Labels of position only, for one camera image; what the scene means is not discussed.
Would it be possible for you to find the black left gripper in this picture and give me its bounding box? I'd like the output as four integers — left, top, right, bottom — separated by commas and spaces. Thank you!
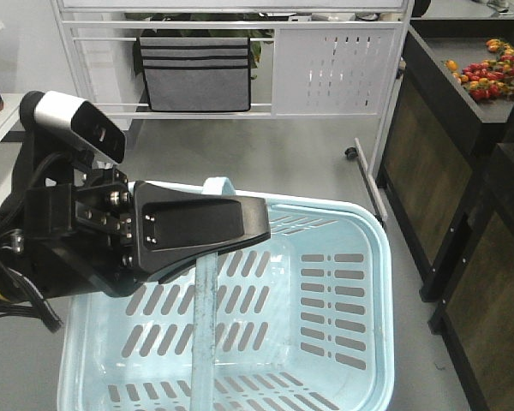
23, 168, 270, 298

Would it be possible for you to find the light blue plastic basket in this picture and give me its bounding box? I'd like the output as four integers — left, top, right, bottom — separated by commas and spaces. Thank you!
57, 194, 394, 410

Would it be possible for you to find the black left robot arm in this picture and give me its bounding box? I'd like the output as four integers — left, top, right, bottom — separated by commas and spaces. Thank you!
0, 146, 271, 331

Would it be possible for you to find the grey fabric hanging organiser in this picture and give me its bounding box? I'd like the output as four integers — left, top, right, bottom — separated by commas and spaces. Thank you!
139, 37, 251, 113

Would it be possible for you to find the white whiteboard on stand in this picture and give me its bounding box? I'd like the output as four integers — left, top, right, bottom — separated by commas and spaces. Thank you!
51, 1, 413, 220

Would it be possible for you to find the dark wooden produce stand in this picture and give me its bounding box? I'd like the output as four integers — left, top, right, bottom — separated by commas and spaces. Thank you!
377, 18, 514, 410

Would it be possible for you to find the cherry tomatoes pile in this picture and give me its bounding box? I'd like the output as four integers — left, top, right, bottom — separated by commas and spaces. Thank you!
443, 39, 514, 103

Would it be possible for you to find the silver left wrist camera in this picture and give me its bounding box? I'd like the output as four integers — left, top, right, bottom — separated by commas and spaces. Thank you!
19, 91, 126, 164

